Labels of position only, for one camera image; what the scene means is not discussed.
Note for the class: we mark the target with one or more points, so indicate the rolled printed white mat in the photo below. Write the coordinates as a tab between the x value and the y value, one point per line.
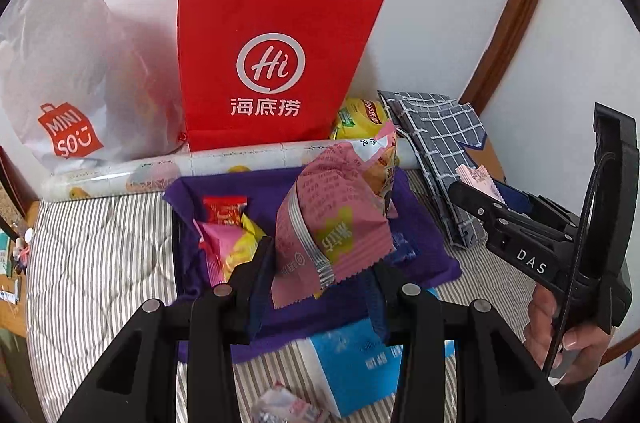
150	170

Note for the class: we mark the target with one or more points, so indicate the wooden furniture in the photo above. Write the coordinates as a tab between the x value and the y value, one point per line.
10	318

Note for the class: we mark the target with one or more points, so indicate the yellow chips bag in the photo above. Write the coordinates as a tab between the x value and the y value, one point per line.
357	118

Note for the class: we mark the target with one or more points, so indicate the wooden headboard frame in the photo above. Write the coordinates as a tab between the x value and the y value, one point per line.
515	8

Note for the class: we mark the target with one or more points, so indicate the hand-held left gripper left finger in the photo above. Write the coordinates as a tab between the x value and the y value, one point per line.
252	288

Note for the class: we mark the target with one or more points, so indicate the blue snack packet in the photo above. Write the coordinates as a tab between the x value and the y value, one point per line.
403	248

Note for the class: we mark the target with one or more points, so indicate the purple towel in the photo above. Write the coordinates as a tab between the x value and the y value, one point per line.
270	188

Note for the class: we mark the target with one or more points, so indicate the folded checkered cloth with star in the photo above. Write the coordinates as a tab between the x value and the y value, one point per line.
440	138

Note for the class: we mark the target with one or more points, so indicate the person's right hand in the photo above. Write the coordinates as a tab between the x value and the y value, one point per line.
585	343

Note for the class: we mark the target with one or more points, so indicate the red paper bag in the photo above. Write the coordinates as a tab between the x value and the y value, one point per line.
270	53

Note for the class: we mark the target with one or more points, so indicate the pink and yellow snack packet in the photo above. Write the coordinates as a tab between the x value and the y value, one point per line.
225	248

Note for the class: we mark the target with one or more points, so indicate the small red candy packet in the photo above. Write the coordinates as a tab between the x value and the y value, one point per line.
225	209

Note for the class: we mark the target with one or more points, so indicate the blue tissue pack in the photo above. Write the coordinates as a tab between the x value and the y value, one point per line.
360	363

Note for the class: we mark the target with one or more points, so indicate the large pink snack packet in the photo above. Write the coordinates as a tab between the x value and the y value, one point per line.
330	213

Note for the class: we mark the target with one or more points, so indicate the white plastic bag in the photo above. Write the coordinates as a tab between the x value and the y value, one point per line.
75	68

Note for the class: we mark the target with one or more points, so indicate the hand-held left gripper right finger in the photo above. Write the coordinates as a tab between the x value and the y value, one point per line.
382	303

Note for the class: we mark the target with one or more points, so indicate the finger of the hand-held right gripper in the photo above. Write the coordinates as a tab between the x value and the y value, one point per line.
520	198
475	203

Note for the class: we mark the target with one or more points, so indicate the small pink candy packet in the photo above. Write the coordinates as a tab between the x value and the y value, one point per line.
475	178

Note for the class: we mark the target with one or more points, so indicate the small clear wrapped packet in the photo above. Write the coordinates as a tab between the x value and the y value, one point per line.
285	408

